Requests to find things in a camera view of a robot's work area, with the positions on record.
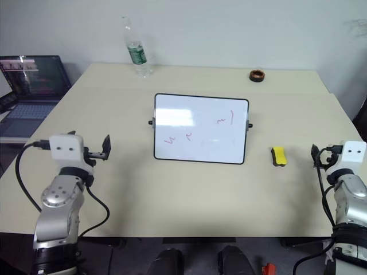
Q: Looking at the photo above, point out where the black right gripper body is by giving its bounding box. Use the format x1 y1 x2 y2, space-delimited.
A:
316 145 343 170

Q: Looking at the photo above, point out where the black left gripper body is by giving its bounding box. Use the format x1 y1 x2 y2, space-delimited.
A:
83 146 105 167

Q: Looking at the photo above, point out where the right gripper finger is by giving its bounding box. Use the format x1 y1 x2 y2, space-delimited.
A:
311 143 321 168

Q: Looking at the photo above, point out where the yellow whiteboard eraser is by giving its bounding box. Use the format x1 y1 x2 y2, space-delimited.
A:
270 146 288 168

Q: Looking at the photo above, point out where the open dark laptop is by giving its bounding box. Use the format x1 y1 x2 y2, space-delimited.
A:
0 55 72 139

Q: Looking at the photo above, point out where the tilted white-screen device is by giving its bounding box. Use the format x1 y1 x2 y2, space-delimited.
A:
0 74 18 114

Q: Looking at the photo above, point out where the small black-framed whiteboard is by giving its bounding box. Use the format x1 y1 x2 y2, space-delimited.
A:
148 93 254 166

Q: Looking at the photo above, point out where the clear green-label plastic bottle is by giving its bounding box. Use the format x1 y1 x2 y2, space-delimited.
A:
120 16 154 78

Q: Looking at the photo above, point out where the small red object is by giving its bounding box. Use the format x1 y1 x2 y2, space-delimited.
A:
261 262 277 275

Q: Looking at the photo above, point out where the dark rounded shape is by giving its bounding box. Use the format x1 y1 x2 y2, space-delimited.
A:
216 245 253 275

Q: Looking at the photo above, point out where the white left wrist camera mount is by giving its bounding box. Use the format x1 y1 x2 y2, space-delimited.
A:
48 133 95 175

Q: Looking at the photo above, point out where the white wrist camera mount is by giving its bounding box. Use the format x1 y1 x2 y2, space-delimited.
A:
326 140 367 176
48 133 95 175

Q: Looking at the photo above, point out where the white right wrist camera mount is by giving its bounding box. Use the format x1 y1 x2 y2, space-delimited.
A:
326 140 367 176

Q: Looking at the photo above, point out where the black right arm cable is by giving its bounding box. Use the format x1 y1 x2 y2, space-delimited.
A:
294 144 345 272

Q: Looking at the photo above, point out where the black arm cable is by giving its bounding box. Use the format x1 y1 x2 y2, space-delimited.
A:
294 144 345 272
14 139 111 238

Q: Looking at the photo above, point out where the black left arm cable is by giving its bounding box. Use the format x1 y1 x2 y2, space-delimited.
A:
14 139 111 238

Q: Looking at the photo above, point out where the brown and black ring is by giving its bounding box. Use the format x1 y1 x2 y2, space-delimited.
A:
248 69 266 84

